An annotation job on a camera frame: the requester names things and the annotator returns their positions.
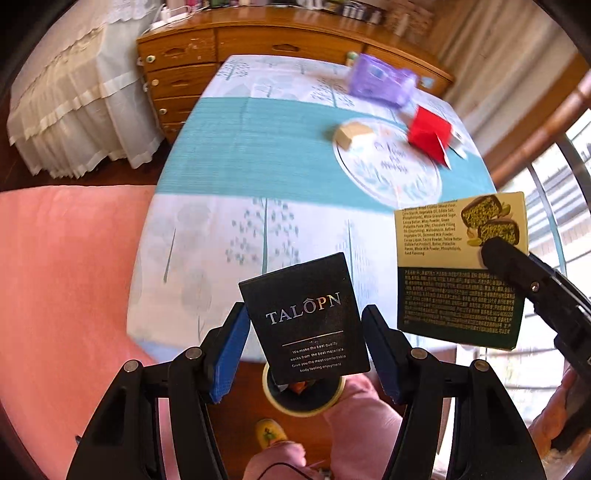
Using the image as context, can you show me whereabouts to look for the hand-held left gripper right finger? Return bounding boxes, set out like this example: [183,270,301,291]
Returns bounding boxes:
[361,305,548,480]

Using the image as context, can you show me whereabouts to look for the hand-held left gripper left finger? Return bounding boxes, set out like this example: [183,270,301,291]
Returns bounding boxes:
[67,302,252,480]

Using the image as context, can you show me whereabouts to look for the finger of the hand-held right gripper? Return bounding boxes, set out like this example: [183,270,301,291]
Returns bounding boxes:
[480,236,574,325]

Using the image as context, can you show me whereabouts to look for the green chocolate box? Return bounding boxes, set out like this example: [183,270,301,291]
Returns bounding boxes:
[396,191,529,349]

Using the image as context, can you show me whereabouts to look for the black cardboard box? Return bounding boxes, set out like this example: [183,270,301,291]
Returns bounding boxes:
[239,252,371,386]

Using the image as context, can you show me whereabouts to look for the yellow rimmed waste bin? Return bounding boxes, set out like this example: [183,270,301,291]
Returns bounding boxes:
[262,362,347,418]

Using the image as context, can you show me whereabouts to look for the person's right hand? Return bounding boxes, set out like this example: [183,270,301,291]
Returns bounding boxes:
[529,369,578,462]

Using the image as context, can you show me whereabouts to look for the person's pink pants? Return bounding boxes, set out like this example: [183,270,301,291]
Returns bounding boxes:
[242,374,458,480]

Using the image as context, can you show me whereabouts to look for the metal window bars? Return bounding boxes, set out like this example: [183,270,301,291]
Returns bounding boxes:
[526,134,591,278]

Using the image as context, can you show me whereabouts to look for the yellow slipper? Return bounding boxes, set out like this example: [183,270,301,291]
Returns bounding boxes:
[255,418,289,450]

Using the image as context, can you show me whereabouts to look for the pale paper scrap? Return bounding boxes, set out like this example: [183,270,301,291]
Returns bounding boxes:
[447,131,469,160]

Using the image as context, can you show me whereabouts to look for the red paper box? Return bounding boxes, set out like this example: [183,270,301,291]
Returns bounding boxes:
[406,105,455,168]

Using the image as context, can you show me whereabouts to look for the pink sofa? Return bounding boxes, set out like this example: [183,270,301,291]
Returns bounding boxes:
[0,184,218,480]

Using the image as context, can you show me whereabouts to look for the beige curtain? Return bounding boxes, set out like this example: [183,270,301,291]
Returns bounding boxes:
[434,0,578,134]

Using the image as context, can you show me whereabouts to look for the teal white printed tablecloth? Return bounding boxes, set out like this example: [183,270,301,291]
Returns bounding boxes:
[127,54,498,363]

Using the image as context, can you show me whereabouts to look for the white lace furniture cover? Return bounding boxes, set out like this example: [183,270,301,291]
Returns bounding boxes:
[7,0,164,178]

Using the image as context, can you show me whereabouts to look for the wooden dresser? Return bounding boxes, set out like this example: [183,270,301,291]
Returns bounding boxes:
[136,4,455,144]

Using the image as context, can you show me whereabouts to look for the white power strip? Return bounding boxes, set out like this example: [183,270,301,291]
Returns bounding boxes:
[152,4,192,24]

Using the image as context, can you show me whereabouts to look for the thin black cable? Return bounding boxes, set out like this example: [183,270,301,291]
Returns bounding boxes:
[259,462,333,480]

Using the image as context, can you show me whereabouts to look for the wooden window frame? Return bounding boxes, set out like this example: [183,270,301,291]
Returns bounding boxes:
[489,69,591,190]

